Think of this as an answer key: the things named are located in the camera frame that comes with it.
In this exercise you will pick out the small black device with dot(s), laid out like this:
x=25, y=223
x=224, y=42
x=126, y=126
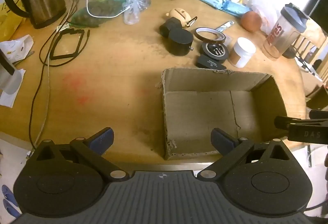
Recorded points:
x=208, y=62

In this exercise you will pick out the yellow bag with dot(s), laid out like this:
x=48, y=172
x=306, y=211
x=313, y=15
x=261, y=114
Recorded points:
x=9, y=21

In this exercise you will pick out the silver sachet stick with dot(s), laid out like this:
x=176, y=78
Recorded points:
x=225, y=26

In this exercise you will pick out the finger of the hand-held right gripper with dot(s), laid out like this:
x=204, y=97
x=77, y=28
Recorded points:
x=319, y=114
x=281, y=122

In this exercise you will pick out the grey metal stand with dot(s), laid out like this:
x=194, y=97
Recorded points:
x=10, y=78

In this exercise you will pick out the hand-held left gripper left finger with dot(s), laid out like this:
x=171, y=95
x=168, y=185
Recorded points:
x=102, y=138

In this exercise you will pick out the orange fruit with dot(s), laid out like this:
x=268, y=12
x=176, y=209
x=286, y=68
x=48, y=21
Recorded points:
x=250, y=21

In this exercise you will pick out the clear shaker bottle grey lid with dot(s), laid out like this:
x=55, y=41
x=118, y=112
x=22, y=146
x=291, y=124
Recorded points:
x=281, y=34

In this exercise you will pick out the black tape roll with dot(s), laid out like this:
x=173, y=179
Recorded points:
x=205, y=37

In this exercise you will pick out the crinkled clear plastic bag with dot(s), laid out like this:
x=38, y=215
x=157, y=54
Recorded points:
x=266, y=14

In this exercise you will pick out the clear plastic case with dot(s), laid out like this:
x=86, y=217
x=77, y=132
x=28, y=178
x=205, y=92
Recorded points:
x=227, y=40

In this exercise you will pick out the black rectangular frame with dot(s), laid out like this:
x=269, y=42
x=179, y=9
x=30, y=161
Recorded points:
x=55, y=56

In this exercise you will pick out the white jar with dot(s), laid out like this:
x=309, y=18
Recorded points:
x=242, y=52

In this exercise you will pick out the blue slipper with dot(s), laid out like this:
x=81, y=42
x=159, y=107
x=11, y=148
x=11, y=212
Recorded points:
x=11, y=210
x=9, y=194

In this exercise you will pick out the brown cardboard box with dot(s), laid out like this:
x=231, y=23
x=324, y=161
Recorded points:
x=199, y=116

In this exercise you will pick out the wooden chair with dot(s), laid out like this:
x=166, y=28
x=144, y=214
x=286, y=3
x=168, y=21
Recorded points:
x=311, y=44

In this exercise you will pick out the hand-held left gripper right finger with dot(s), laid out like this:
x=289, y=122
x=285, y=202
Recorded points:
x=221, y=140

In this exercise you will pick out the white paper sheet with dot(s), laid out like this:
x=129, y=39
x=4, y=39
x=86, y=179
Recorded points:
x=9, y=100

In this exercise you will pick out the small black cylinder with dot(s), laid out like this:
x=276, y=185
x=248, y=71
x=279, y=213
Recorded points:
x=169, y=27

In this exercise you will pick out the bag of dark round pieces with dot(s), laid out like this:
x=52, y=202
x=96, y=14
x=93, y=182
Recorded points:
x=100, y=10

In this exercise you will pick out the beige pig-shaped case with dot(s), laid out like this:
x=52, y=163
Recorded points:
x=176, y=14

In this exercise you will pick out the clear zip bag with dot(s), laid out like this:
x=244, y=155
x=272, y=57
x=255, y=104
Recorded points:
x=134, y=6

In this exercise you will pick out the blue packet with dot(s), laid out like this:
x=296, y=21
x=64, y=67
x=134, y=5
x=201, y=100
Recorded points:
x=210, y=0
x=235, y=7

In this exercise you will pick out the large black cylinder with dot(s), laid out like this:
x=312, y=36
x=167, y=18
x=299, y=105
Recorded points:
x=179, y=41

